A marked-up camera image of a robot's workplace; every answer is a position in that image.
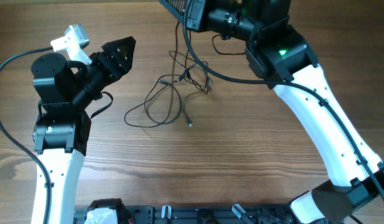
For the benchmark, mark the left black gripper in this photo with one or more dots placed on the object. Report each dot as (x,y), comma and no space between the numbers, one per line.
(99,62)

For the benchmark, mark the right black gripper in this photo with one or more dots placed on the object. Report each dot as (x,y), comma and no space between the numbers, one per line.
(197,15)

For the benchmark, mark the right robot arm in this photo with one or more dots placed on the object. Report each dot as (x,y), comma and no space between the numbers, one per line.
(281,59)

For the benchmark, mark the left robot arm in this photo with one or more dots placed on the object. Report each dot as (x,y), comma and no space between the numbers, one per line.
(67,81)

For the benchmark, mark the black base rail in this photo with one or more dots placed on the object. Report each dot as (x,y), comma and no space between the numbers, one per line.
(262,213)

